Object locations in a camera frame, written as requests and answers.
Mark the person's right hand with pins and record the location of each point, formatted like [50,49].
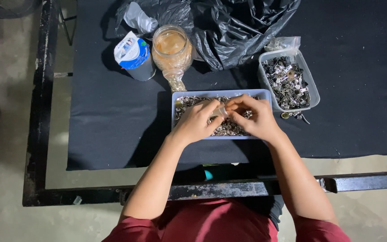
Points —
[259,119]

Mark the person's left hand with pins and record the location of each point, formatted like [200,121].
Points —
[193,122]

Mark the small clear plastic bag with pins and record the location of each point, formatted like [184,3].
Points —
[220,112]

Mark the blue plastic tray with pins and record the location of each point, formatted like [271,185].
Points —
[180,111]

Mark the heap of silver metal rings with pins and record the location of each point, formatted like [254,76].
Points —
[197,100]

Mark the loose metal clips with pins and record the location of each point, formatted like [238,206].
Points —
[294,115]

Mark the clear bag of gold parts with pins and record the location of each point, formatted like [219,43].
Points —
[175,80]

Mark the heap of silver metal clips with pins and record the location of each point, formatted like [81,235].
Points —
[287,82]

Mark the clear plastic container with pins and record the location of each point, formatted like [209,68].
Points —
[311,90]

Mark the clear glass jar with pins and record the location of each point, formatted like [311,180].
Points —
[172,47]

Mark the black table cloth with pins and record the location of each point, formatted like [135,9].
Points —
[113,117]

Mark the black plastic bag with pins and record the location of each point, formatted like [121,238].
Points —
[240,30]

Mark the person's red shirt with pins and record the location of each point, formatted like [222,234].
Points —
[207,223]

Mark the white crumpled plastic bag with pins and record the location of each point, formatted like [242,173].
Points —
[139,18]

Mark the black metal table frame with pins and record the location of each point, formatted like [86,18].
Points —
[39,117]

